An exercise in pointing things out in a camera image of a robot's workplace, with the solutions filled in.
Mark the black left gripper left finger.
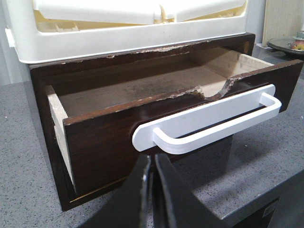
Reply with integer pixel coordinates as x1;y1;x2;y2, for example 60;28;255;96
80;154;151;228

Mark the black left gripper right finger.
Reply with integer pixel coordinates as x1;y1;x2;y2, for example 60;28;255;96
153;154;228;228

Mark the dark wooden drawer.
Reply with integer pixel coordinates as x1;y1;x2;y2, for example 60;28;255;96
46;47;303;195

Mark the dark wooden drawer cabinet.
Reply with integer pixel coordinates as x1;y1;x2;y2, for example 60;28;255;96
30;33;256;211

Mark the black appliance under counter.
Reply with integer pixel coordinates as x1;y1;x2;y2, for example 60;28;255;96
223;171;304;228

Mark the round dark plate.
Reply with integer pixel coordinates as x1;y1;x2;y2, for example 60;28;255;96
267;30;304;56

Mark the white plastic storage box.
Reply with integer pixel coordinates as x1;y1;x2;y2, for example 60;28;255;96
2;0;247;64

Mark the light wooden board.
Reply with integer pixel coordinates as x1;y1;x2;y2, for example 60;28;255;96
262;0;304;47

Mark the white drawer pull handle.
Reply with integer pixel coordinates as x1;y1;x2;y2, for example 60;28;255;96
132;85;282;155

